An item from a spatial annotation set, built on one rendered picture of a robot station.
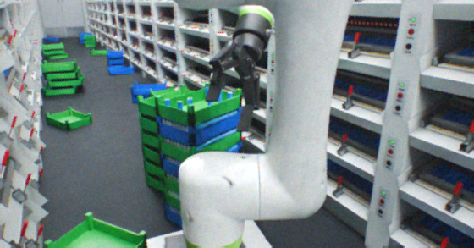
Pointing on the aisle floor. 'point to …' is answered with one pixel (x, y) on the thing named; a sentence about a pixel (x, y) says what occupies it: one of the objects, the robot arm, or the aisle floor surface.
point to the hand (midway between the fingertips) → (228, 112)
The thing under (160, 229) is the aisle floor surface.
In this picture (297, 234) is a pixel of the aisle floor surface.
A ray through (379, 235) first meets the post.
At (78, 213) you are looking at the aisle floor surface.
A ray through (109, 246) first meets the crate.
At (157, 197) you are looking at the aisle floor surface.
